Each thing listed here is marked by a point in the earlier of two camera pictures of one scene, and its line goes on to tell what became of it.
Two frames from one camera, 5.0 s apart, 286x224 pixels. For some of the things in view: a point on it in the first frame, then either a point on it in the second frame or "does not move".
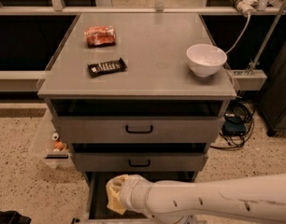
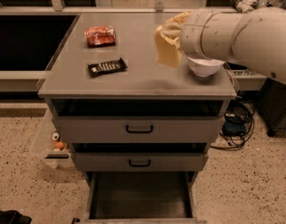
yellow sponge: [115, 204] → [167, 52]
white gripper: [128, 192] → [192, 32]
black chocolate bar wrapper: [101, 67] does not move
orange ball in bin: [59, 145] does not move
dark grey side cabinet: [277, 102] does not move
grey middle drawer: [140, 161] does not move
